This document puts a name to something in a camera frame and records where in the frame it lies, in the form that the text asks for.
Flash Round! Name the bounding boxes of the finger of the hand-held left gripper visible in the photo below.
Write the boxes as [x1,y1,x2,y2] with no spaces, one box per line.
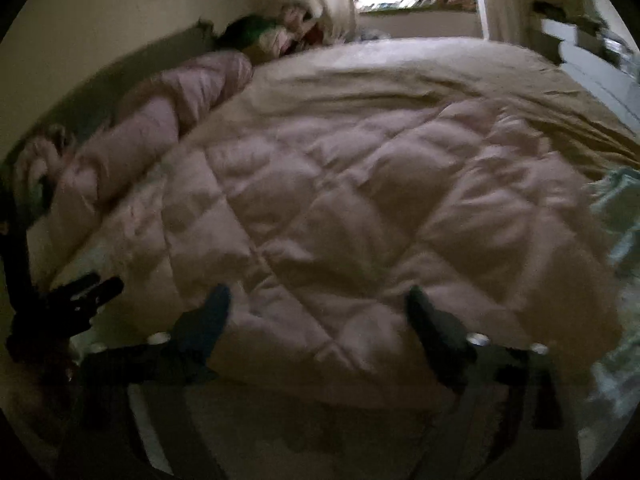
[69,276,125,322]
[47,272,101,299]

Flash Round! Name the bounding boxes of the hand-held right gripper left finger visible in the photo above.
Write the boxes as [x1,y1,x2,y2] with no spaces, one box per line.
[55,282,233,480]

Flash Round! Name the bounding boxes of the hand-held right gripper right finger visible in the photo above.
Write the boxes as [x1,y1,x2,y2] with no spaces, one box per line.
[405,285,566,480]

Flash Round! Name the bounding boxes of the pink quilted coat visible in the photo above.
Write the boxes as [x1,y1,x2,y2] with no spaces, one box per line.
[50,99,626,411]

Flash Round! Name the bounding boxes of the pile of mixed clothes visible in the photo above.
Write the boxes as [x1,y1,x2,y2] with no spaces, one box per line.
[215,4,352,58]

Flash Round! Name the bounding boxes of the green printed pillow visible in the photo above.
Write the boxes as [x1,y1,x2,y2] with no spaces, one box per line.
[20,125,66,211]

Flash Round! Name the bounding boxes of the rolled pink comforter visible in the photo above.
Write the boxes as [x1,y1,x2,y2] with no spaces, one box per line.
[25,51,254,243]

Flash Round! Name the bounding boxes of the green headboard cushion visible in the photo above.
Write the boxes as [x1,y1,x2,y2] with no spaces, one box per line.
[0,19,223,166]

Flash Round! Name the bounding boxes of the bed with beige sheet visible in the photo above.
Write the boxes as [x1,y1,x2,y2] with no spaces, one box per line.
[20,35,640,480]

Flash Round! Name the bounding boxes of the white shelf unit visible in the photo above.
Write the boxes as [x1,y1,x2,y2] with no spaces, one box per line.
[529,0,640,128]

